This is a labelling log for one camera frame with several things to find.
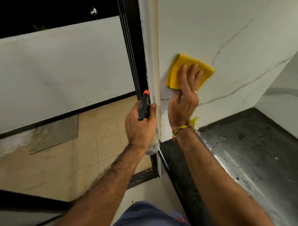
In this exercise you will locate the person's right hand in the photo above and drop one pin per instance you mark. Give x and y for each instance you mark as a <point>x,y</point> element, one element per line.
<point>184,104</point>

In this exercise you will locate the person's left hand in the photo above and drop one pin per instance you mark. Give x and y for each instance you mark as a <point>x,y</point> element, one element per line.
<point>139,130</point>

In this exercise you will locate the person's right middle finger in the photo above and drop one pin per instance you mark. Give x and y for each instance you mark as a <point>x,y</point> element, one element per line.
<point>192,75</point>

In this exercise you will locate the person's left thumb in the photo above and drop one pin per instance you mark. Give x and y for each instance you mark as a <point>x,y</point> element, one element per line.
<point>153,113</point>

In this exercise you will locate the person's right thumb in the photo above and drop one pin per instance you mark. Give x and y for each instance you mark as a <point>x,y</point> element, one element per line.
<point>173,99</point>

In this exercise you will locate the clear spray bottle black head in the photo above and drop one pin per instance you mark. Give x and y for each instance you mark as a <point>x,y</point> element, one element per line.
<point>143,107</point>

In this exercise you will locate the yellow cleaning cloth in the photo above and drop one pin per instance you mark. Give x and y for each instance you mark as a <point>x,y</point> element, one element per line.
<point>173,74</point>

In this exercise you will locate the person's left forearm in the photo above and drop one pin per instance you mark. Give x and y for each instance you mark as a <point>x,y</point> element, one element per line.
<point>104,186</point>

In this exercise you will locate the person's right forearm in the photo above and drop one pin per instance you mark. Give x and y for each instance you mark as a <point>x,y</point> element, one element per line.
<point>218,181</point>

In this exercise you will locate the grey floor slab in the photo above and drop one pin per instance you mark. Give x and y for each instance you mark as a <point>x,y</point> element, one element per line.
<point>55,132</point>

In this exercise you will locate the blue shorts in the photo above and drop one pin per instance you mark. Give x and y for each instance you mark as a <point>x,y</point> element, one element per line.
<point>149,215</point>

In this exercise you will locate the black door frame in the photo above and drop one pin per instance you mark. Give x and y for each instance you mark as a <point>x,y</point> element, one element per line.
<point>133,35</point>

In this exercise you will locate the black metal frame bar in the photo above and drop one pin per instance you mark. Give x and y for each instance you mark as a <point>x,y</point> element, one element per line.
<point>32,201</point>

